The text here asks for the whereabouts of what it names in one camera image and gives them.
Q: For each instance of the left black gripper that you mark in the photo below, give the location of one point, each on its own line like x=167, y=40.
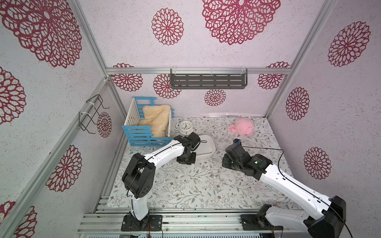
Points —
x=192, y=160

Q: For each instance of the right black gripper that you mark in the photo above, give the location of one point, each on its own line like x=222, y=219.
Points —
x=228, y=162

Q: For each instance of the white plastic storage box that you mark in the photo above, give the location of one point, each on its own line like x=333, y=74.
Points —
x=206, y=147

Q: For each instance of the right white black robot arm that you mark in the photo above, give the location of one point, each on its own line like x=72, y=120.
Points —
x=320, y=216

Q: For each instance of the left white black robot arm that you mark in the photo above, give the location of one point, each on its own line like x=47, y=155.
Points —
x=138, y=176

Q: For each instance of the white round alarm clock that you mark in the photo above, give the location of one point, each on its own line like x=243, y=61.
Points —
x=185, y=128

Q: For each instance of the pink plush toy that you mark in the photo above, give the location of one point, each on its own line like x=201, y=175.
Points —
x=242, y=126

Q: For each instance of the cream fluffy cloth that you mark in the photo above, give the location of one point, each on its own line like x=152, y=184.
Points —
x=156, y=117

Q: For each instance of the blue white slatted crate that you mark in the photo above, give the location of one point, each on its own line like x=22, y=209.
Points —
x=142, y=136

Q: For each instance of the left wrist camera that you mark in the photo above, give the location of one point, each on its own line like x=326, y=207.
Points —
x=195, y=140

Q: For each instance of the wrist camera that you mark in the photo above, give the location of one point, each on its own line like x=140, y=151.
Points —
x=236, y=152
x=195, y=140

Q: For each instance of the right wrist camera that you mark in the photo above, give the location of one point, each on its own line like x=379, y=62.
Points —
x=236, y=152

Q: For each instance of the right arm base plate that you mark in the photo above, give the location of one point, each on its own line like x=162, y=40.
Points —
x=252, y=222

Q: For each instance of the grey wall shelf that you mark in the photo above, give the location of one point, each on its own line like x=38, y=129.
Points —
x=186, y=81

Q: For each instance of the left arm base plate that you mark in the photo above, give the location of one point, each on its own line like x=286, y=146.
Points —
x=151, y=223

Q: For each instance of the aluminium front rail frame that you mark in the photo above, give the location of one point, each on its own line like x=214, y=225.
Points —
x=192, y=221

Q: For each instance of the black wire wall rack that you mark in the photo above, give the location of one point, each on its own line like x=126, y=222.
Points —
x=85, y=118

